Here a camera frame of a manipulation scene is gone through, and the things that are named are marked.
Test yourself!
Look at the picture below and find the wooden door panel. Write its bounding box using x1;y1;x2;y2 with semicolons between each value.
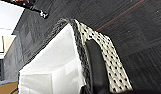
0;82;20;94

